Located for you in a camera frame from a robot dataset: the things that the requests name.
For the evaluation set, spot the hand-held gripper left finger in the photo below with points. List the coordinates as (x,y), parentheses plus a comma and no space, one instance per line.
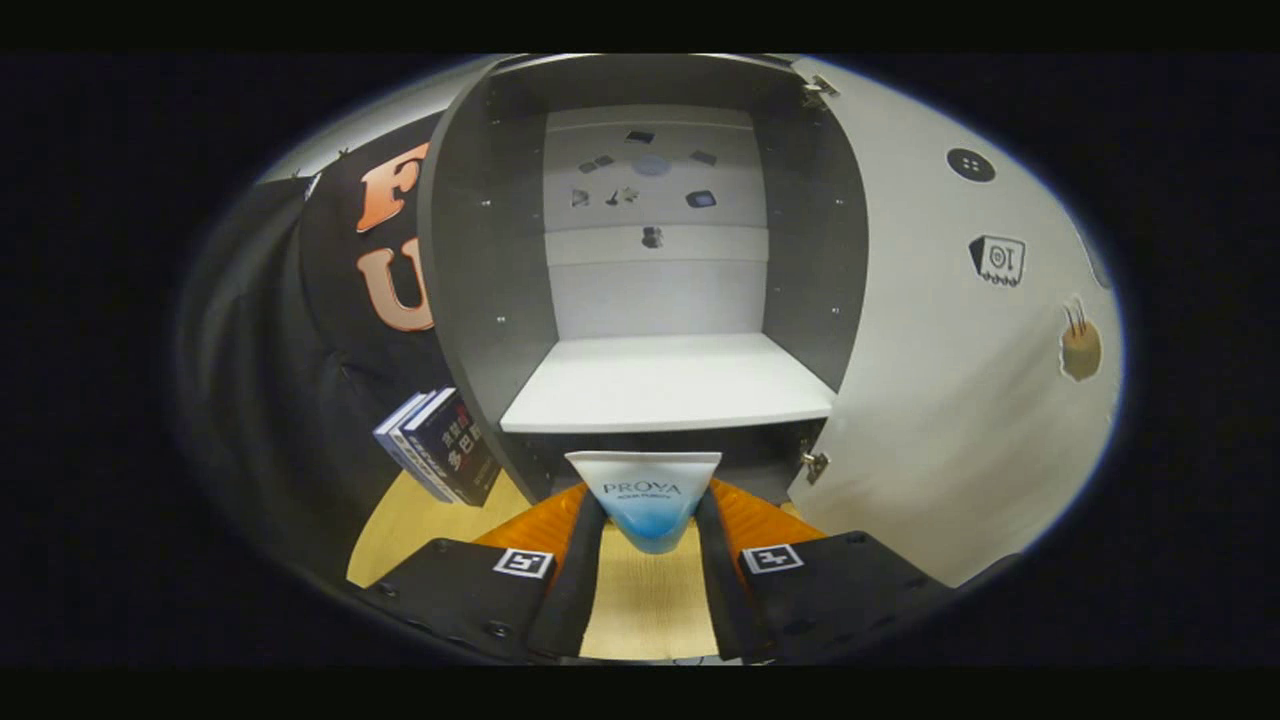
(470,600)

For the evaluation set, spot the beige cabinet door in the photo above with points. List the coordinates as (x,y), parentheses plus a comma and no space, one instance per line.
(930,400)

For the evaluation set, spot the dark blue book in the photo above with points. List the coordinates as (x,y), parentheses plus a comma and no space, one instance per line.
(455,450)

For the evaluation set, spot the black backdrop cloth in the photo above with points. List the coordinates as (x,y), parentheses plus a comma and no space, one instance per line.
(260,350)

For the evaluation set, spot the light blue book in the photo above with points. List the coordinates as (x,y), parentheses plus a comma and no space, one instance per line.
(400,445)

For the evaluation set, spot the white and blue tube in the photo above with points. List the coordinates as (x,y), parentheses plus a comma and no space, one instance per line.
(645,490)

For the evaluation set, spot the dark grey cabinet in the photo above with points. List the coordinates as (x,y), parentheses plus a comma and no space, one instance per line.
(660,380)

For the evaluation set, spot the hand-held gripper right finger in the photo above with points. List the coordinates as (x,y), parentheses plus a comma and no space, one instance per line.
(850,590)

